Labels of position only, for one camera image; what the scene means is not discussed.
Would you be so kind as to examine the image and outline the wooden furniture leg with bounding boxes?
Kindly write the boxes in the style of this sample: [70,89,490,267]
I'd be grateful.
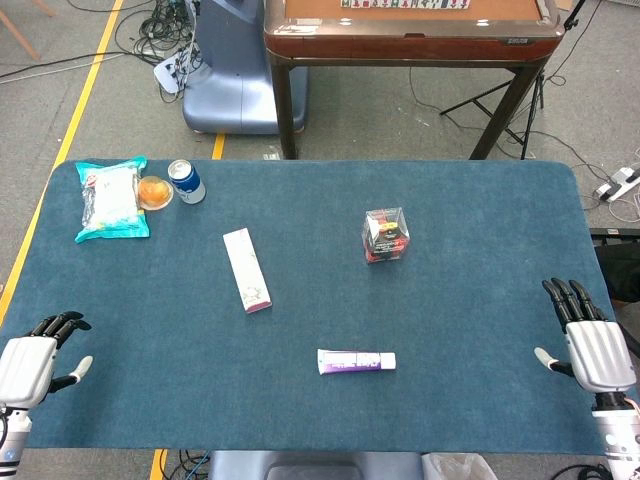
[0,0,56,62]

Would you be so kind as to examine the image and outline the blue-grey mobile robot base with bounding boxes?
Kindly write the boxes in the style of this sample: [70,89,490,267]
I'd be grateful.
[181,0,310,136]

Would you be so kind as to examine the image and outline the clear plastic bag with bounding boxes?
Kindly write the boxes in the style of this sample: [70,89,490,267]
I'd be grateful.
[421,452,499,480]

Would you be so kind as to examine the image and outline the white power strip grey stripe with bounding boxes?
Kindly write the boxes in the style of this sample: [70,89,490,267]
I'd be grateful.
[594,166,640,203]

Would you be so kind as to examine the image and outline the black cable bundle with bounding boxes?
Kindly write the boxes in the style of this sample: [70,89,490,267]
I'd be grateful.
[114,0,201,104]

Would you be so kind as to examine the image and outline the clear cube box red black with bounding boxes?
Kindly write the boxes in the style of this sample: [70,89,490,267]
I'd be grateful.
[360,206,412,266]

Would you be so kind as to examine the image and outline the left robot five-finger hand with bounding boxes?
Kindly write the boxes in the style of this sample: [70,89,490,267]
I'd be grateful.
[0,310,95,409]

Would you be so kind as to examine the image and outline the black tripod stand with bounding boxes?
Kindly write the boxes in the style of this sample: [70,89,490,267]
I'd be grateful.
[439,0,587,161]

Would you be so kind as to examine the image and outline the white power strip with plugs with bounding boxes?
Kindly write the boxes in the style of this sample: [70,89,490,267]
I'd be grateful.
[152,47,201,95]

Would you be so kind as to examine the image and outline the row of mahjong tiles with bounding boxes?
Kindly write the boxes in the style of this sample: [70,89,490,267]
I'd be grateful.
[340,0,472,10]

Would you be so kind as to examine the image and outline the teal and white snack bag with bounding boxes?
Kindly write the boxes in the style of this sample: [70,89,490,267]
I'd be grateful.
[74,155,151,245]

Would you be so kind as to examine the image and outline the brown mahjong table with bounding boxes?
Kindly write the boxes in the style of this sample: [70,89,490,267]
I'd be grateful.
[263,0,566,161]

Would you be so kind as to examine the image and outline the blue felt table cover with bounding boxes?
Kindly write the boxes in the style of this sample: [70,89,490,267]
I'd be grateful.
[0,158,640,456]

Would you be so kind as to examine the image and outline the blue and white soda can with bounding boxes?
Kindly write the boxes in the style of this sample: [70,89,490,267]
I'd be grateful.
[167,158,207,206]

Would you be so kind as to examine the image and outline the long white floral box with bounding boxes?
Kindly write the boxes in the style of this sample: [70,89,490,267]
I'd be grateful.
[222,227,274,315]

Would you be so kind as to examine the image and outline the orange fruit jelly cup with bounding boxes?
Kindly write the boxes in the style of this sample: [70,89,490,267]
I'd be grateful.
[136,175,175,212]

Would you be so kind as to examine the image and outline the long black floor cable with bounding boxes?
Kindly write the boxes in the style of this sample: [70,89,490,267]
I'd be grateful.
[0,49,126,81]

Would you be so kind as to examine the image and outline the black crate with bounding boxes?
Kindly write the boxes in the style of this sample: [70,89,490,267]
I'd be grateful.
[589,227,640,304]

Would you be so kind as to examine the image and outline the blue-grey robot torso base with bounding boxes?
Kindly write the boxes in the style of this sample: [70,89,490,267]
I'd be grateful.
[207,449,425,480]

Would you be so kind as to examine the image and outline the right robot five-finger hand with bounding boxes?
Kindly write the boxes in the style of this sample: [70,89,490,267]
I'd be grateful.
[533,277,639,396]

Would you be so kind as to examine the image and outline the purple and white toothpaste tube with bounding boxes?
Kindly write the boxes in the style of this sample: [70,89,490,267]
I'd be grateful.
[316,348,398,376]

